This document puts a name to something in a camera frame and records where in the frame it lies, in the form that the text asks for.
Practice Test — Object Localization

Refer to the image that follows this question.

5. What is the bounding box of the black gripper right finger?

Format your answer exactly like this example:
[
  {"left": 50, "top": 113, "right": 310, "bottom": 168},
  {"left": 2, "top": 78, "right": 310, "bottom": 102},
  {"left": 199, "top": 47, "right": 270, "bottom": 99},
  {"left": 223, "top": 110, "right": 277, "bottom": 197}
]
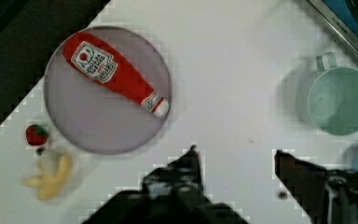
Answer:
[{"left": 274, "top": 150, "right": 358, "bottom": 224}]

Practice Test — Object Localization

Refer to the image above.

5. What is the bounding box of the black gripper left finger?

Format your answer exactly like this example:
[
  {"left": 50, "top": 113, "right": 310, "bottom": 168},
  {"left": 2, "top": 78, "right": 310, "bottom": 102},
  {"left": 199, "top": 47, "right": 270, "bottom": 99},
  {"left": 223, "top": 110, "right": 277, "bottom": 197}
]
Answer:
[{"left": 142, "top": 145, "right": 205, "bottom": 208}]

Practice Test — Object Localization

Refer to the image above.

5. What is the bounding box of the green plastic cup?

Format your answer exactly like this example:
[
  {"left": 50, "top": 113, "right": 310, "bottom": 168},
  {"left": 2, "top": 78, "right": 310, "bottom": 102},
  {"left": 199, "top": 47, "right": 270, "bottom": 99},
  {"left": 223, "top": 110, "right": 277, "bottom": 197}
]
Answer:
[{"left": 296, "top": 51, "right": 358, "bottom": 135}]

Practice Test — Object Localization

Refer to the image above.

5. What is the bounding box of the grey round plate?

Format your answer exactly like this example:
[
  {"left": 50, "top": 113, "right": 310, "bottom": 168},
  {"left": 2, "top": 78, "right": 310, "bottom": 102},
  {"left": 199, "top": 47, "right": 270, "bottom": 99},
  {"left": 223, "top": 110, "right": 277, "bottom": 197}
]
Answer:
[{"left": 44, "top": 26, "right": 172, "bottom": 154}]

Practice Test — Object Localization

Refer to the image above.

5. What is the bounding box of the yellow banana peel toy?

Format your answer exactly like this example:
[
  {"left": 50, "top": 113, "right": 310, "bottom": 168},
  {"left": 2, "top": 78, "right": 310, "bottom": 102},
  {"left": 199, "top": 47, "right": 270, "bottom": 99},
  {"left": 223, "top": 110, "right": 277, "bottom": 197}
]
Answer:
[{"left": 21, "top": 151, "right": 73, "bottom": 202}]

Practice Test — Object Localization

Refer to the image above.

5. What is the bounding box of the red ketchup bottle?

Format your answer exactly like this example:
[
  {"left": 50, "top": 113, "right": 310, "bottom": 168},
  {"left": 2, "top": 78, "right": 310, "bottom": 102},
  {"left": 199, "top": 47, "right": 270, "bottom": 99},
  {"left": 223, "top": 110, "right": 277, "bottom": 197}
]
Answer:
[{"left": 62, "top": 33, "right": 170, "bottom": 118}]

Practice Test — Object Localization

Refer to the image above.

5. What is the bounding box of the red toy strawberry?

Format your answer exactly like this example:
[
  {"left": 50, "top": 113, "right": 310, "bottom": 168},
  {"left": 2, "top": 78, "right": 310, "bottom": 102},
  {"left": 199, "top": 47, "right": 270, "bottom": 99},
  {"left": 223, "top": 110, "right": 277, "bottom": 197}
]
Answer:
[{"left": 25, "top": 124, "right": 48, "bottom": 146}]

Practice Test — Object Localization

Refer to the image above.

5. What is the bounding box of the silver toaster oven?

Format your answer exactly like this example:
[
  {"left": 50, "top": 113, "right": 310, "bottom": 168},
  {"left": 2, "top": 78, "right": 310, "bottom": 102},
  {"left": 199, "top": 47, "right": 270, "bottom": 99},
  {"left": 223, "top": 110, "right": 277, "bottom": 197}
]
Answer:
[{"left": 303, "top": 0, "right": 358, "bottom": 57}]

